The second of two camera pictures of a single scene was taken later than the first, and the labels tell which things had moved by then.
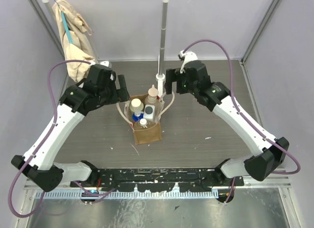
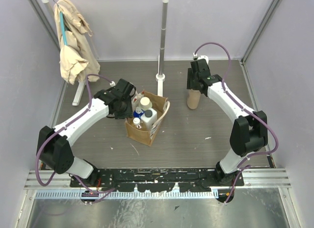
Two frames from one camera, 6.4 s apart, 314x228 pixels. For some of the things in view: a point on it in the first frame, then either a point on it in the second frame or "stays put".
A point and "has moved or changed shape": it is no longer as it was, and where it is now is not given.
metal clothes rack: [161, 77] stays put
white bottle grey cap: [149, 112] has moved or changed shape
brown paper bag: [151, 134] has moved or changed shape
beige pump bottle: [151, 99] -> [193, 98]
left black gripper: [117, 91] -> [128, 110]
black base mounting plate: [159, 180] stays put
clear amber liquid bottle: [143, 124] has moved or changed shape
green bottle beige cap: [136, 105] -> [145, 103]
